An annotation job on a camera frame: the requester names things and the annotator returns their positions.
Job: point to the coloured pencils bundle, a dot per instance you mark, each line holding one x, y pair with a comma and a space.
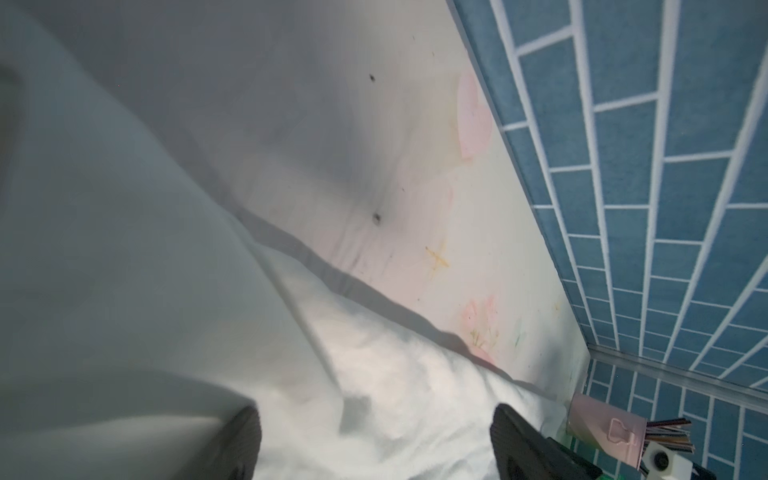
673, 434

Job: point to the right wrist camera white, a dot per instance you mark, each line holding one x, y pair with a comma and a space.
661, 463

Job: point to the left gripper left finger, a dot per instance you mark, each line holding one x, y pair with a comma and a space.
233, 452

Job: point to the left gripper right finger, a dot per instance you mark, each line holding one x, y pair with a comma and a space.
523, 453

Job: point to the pink pencil cup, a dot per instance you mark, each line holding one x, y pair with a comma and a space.
616, 432

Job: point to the white t shirt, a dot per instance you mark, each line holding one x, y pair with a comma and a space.
138, 317

